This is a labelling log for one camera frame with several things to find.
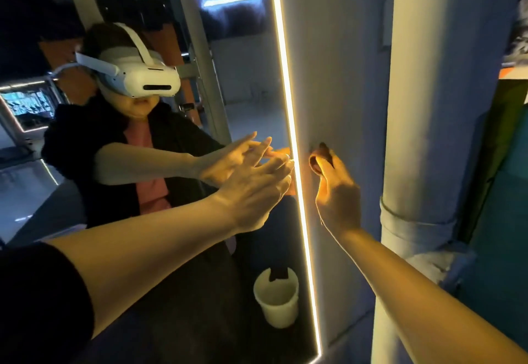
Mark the person's left hand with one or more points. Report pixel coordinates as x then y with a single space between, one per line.
252 194

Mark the person's right hand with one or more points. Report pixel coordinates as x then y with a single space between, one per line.
338 203

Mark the dark brown cleaning cloth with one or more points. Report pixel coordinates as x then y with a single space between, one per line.
320 157

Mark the person's left forearm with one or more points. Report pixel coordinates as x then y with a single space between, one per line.
140 260

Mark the person's right forearm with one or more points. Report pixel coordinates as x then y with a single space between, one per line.
429 310

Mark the white round pillar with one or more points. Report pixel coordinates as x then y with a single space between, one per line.
445 112

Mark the teal wall panel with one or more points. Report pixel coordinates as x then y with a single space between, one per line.
503 244

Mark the white wall junction box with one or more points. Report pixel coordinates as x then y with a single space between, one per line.
388 21

